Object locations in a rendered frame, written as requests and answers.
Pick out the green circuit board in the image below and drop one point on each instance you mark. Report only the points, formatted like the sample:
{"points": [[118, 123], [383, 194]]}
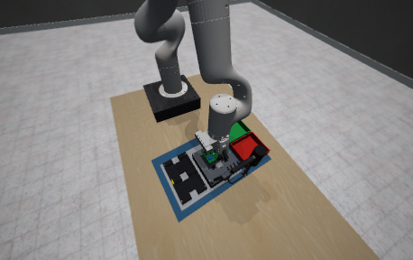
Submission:
{"points": [[210, 156]]}

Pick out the red bin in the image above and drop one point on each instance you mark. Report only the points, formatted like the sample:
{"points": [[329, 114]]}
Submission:
{"points": [[243, 147]]}

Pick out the green open-top bin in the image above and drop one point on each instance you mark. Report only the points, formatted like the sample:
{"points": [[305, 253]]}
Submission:
{"points": [[238, 130]]}

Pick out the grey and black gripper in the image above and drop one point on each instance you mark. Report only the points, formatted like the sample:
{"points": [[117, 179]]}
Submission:
{"points": [[221, 147]]}

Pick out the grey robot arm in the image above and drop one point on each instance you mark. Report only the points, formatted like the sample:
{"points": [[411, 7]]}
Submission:
{"points": [[213, 46]]}

